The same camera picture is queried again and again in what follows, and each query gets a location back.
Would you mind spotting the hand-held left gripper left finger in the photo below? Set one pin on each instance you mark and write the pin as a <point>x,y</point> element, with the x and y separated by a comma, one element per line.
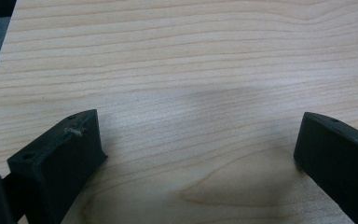
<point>56,161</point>

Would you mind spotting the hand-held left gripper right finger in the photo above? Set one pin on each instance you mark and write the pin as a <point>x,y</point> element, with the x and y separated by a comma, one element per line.
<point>338,155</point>

